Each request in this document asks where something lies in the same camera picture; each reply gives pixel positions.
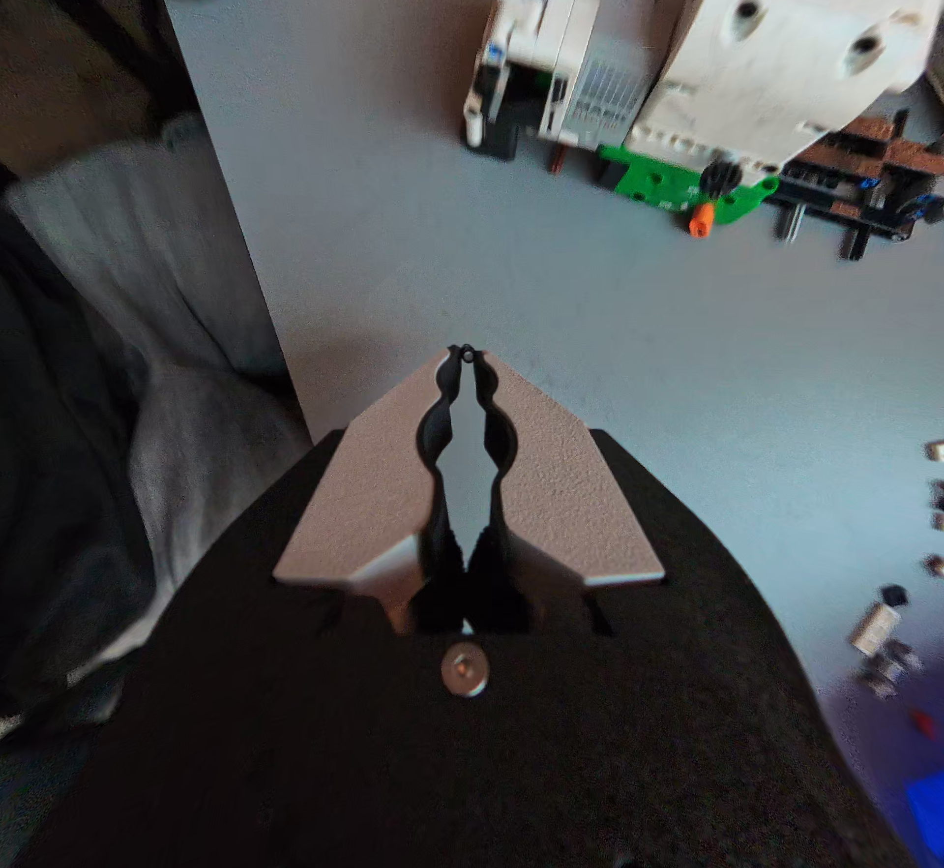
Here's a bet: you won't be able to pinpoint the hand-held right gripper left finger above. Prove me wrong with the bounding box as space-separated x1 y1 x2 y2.
273 344 472 636

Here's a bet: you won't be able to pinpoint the blue plastic bin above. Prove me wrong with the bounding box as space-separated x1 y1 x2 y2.
906 772 944 865

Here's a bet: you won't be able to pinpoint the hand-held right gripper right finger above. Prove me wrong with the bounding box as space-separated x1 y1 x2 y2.
466 348 667 634

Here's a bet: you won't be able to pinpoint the white lego truck model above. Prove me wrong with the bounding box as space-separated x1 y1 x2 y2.
463 0 944 263

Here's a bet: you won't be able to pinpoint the person's grey pants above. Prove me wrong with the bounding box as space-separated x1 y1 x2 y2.
7 114 311 670

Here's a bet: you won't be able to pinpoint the scattered small lego pieces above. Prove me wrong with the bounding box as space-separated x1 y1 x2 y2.
848 436 944 736

